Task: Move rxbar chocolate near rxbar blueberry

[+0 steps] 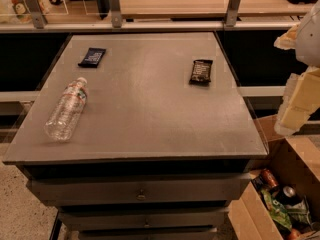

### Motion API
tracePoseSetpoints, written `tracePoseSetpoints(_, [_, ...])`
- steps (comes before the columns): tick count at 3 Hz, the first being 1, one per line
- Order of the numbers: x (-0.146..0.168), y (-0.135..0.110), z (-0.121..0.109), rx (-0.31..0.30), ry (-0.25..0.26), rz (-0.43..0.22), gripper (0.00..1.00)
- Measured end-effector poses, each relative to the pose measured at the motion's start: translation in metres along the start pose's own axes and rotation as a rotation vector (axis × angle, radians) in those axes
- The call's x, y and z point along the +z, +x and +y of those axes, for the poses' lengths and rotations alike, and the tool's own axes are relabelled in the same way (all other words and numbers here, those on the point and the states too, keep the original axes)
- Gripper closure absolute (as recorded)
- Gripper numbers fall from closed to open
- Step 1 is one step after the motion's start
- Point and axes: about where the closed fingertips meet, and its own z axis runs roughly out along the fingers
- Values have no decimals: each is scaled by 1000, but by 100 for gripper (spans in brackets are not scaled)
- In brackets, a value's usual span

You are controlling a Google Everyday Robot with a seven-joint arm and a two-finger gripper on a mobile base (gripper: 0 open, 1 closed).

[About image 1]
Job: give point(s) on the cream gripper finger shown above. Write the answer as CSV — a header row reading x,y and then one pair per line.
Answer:
x,y
300,100
287,40

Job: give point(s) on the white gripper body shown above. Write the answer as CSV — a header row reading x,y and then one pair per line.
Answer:
x,y
310,40

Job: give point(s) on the chocolate rxbar black wrapper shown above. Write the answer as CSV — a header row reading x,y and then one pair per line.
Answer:
x,y
201,72

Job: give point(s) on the blueberry rxbar dark blue wrapper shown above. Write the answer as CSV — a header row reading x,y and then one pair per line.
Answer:
x,y
92,58

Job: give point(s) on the cardboard box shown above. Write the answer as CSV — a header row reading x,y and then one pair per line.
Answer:
x,y
294,160

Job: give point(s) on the brown soda can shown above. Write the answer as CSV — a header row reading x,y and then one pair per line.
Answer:
x,y
269,178

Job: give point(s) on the dark soda can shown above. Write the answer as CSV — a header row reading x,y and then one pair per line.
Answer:
x,y
287,195

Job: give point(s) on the green snack bag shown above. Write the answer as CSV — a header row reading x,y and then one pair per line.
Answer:
x,y
276,210

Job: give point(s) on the red apple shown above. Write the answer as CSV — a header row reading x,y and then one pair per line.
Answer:
x,y
293,235

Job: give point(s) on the wooden desk top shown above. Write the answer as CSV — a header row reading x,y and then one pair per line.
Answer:
x,y
208,8

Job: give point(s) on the grey drawer cabinet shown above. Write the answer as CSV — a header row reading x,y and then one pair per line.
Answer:
x,y
152,157

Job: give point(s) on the clear plastic water bottle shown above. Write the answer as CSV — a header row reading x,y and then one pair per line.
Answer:
x,y
66,113

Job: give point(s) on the colourful snack package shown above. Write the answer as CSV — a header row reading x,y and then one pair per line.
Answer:
x,y
14,12

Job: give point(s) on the metal rail with brackets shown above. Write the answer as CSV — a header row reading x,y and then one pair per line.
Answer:
x,y
148,26

